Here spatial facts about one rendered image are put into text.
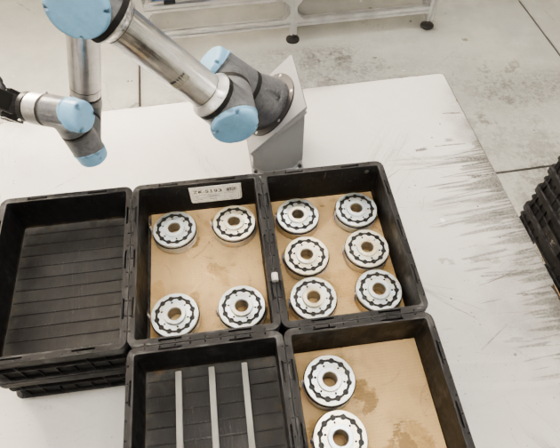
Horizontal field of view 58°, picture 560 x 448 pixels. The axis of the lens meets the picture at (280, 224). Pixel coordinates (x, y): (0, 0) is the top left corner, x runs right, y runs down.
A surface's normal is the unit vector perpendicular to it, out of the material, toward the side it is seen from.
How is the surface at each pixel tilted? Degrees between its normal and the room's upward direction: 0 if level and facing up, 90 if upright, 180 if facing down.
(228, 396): 0
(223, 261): 0
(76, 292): 0
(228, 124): 94
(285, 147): 90
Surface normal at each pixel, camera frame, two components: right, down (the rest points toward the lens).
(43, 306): 0.00, -0.56
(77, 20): 0.11, 0.74
